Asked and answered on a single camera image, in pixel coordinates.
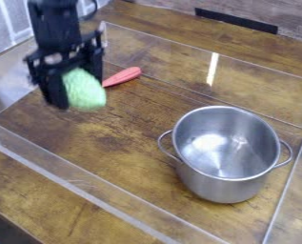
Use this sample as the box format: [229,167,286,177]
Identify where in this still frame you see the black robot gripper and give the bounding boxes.
[25,0,103,110]

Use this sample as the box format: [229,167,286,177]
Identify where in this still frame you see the green bumpy bitter gourd toy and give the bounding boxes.
[63,68,107,111]

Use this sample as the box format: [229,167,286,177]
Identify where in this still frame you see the silver metal pot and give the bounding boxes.
[163,106,290,204]

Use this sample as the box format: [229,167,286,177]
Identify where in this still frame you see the spoon with red handle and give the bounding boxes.
[102,67,142,88]

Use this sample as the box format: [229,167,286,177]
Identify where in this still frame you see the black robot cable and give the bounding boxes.
[78,0,99,21]

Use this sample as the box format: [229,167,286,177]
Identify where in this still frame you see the black strip on wall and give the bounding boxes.
[195,8,278,34]

